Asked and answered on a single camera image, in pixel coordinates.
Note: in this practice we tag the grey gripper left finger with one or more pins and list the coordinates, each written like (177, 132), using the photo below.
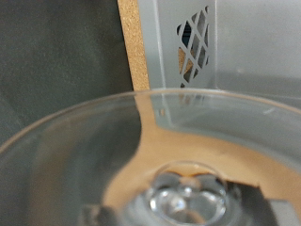
(100, 216)

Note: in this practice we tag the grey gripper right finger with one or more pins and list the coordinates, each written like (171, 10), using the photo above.
(254, 204)

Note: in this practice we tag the clear wine glass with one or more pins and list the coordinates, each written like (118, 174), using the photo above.
(78, 150)

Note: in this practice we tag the grey plastic crate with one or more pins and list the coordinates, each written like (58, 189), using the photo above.
(250, 47)

